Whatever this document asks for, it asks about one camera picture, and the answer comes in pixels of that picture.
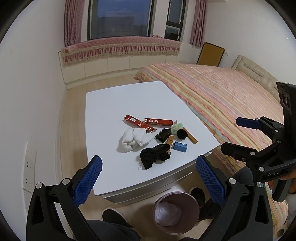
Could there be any blue toy brick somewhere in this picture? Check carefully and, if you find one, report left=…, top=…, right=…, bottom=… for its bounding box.
left=172, top=142, right=188, bottom=153

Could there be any yellow wooden stick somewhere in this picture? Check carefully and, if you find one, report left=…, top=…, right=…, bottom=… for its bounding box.
left=183, top=127, right=198, bottom=144

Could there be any small black sock ball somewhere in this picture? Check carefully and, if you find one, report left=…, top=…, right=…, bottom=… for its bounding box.
left=176, top=128, right=188, bottom=140

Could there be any large black sock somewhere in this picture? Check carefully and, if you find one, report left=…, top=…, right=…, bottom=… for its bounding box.
left=140, top=144, right=171, bottom=170

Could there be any wooden clothespin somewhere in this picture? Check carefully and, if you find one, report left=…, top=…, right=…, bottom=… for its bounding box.
left=166, top=135, right=174, bottom=153

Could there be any white cloth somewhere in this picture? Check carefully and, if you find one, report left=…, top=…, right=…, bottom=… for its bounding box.
left=118, top=128, right=154, bottom=153

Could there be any green wrapper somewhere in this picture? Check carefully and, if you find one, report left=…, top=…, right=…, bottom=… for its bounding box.
left=171, top=121, right=183, bottom=135

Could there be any black small box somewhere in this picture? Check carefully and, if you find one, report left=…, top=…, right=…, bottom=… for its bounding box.
left=155, top=128, right=171, bottom=143

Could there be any red carton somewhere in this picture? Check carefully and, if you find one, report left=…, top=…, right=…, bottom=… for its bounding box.
left=124, top=114, right=156, bottom=133
left=144, top=118, right=173, bottom=126

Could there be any pink trash bin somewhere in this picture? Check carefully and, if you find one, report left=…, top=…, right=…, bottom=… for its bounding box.
left=152, top=192, right=200, bottom=235

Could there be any person right hand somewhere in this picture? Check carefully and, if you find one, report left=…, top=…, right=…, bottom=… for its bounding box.
left=268, top=174, right=295, bottom=202

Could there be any right black slipper foot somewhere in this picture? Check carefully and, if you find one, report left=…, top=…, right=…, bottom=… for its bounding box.
left=189, top=187, right=206, bottom=207

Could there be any black slipper foot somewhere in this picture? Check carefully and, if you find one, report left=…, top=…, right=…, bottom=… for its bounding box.
left=101, top=208, right=132, bottom=228
left=189, top=187, right=206, bottom=207

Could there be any left black slipper foot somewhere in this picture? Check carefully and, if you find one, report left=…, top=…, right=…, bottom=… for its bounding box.
left=101, top=208, right=132, bottom=228

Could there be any striped pink bedspread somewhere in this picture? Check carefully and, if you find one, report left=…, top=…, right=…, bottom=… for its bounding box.
left=134, top=63, right=290, bottom=220

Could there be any beige leather headboard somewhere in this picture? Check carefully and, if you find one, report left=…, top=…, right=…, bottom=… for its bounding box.
left=231, top=55, right=280, bottom=102

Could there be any yellow framed board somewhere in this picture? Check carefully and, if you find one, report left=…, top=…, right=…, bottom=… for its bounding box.
left=197, top=42, right=225, bottom=67

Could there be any white bedside cabinet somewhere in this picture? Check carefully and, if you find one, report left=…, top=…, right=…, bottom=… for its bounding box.
left=85, top=81, right=219, bottom=205

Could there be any right pink curtain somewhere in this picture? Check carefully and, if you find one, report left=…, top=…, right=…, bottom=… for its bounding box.
left=190, top=0, right=208, bottom=47

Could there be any pink curtain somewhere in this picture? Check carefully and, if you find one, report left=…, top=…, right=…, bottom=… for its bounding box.
left=64, top=0, right=84, bottom=47
left=190, top=0, right=208, bottom=47

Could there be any white window bench cabinet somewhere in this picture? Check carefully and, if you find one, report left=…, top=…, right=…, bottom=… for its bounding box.
left=58, top=52, right=181, bottom=89

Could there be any pink window seat cover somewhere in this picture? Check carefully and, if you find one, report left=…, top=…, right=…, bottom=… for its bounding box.
left=61, top=36, right=182, bottom=65

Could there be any small dark window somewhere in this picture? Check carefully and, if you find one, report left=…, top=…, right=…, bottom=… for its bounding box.
left=165, top=0, right=187, bottom=41

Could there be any large dark window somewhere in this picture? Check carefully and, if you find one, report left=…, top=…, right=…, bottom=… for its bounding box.
left=87, top=0, right=154, bottom=40

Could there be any left pink curtain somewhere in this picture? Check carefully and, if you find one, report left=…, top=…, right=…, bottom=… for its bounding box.
left=64, top=0, right=84, bottom=47

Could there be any black right camera box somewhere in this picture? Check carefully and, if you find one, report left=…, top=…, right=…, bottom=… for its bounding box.
left=276, top=82, right=296, bottom=148

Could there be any white wall outlet panel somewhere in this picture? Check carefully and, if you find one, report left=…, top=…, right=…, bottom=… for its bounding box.
left=23, top=142, right=37, bottom=193

